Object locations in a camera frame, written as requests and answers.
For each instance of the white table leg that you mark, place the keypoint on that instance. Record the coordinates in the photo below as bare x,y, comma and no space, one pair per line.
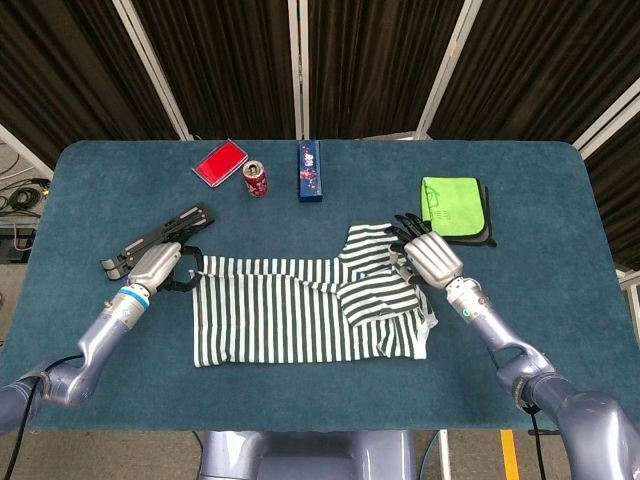
444,455

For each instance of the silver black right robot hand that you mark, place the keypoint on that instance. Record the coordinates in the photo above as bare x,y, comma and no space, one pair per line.
432,260

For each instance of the red drink can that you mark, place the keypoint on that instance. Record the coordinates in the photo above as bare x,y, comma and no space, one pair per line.
256,182

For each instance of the blue-grey robot torso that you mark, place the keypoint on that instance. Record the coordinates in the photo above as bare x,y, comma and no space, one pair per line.
300,455

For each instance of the blue rectangular carton box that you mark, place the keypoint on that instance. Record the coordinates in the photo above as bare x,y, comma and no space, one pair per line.
310,172

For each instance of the green microfiber cloth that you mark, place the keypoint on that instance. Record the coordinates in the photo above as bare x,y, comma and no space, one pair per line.
452,205

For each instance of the dark pleated partition panel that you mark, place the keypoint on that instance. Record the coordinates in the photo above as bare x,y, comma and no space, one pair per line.
540,75
620,190
370,65
75,75
225,65

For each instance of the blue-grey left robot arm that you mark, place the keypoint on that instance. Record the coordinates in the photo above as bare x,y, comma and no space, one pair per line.
100,335

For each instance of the red flat plastic case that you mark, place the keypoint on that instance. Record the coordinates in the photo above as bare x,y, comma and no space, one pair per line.
218,164

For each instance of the green white striped T-shirt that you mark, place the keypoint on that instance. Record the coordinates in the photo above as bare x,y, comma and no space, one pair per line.
275,310

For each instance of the black folding laptop stand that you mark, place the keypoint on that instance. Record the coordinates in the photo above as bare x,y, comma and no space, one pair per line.
170,230

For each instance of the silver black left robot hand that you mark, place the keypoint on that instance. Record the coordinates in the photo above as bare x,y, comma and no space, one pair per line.
155,265

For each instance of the yellow floor tape strip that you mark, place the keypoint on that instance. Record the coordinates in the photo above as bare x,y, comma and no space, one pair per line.
510,455

